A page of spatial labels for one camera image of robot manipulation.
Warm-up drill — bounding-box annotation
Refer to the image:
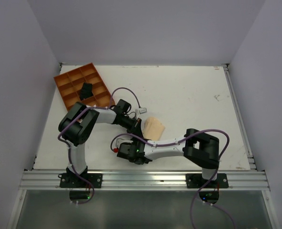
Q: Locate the cream beige underwear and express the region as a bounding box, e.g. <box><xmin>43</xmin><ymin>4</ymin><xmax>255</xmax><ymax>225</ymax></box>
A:
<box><xmin>142</xmin><ymin>117</ymin><xmax>165</xmax><ymax>141</ymax></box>

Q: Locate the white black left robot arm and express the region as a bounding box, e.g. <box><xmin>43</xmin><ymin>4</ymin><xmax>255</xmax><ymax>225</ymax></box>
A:
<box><xmin>58</xmin><ymin>99</ymin><xmax>147</xmax><ymax>188</ymax></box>

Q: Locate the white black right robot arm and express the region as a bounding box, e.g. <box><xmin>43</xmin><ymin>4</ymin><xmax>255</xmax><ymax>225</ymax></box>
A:
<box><xmin>113</xmin><ymin>129</ymin><xmax>220</xmax><ymax>187</ymax></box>

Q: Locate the black rolled garment in tray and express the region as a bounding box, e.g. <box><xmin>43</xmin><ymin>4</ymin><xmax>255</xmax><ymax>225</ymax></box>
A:
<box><xmin>79</xmin><ymin>82</ymin><xmax>93</xmax><ymax>101</ymax></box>

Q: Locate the orange compartment tray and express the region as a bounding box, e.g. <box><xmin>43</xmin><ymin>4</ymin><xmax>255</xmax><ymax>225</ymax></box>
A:
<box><xmin>54</xmin><ymin>63</ymin><xmax>115</xmax><ymax>110</ymax></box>

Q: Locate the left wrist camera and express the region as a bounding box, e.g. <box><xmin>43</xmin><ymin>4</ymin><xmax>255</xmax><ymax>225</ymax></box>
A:
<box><xmin>135</xmin><ymin>107</ymin><xmax>147</xmax><ymax>116</ymax></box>

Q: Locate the right wrist camera red cap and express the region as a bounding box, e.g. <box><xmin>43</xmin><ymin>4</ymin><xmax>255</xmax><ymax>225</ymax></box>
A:
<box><xmin>113</xmin><ymin>139</ymin><xmax>122</xmax><ymax>153</ymax></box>

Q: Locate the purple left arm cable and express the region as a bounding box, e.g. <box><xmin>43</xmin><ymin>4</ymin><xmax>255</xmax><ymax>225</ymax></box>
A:
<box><xmin>57</xmin><ymin>86</ymin><xmax>142</xmax><ymax>205</ymax></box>

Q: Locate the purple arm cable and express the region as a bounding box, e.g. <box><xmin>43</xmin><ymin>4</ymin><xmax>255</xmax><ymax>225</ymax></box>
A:
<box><xmin>57</xmin><ymin>86</ymin><xmax>142</xmax><ymax>205</ymax></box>
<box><xmin>110</xmin><ymin>128</ymin><xmax>237</xmax><ymax>229</ymax></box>

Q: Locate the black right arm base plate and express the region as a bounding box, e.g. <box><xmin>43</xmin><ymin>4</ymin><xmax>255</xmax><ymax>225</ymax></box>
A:
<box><xmin>185</xmin><ymin>173</ymin><xmax>229</xmax><ymax>188</ymax></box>

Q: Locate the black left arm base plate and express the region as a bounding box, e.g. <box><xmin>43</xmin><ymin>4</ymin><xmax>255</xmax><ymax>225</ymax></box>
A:
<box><xmin>58</xmin><ymin>173</ymin><xmax>102</xmax><ymax>188</ymax></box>

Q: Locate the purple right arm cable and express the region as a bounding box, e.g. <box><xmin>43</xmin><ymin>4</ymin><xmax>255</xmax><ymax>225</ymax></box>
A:
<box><xmin>110</xmin><ymin>128</ymin><xmax>237</xmax><ymax>229</ymax></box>

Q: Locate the aluminium mounting rail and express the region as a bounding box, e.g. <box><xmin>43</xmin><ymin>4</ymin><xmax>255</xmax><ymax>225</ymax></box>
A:
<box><xmin>19</xmin><ymin>170</ymin><xmax>270</xmax><ymax>191</ymax></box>

